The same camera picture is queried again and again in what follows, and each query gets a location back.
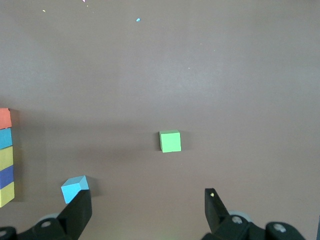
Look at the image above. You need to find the brown table cover sheet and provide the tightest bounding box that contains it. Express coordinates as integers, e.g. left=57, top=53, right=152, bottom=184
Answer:
left=0, top=0, right=320, bottom=240

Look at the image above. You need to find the purple foam cube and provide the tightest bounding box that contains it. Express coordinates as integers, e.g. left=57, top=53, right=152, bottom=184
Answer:
left=0, top=164, right=15, bottom=190

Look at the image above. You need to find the orange foam cube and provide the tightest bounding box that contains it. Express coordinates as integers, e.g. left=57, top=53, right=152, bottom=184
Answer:
left=0, top=107, right=13, bottom=130

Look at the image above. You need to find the green foam cube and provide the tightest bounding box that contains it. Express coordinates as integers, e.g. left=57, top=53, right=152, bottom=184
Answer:
left=159, top=129, right=182, bottom=153

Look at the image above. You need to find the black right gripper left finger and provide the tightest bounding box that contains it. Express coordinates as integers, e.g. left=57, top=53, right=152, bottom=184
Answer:
left=0, top=190, right=93, bottom=240

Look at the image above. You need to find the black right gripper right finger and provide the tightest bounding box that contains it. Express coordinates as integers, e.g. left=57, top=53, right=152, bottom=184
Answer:
left=201, top=187, right=307, bottom=240

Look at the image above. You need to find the light blue foam cube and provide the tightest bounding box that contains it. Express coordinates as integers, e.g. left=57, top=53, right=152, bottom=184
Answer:
left=0, top=127, right=13, bottom=150
left=60, top=174, right=90, bottom=205

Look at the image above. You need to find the yellow foam cube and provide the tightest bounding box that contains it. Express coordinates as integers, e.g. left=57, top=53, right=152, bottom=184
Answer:
left=0, top=146, right=14, bottom=172
left=0, top=181, right=15, bottom=208

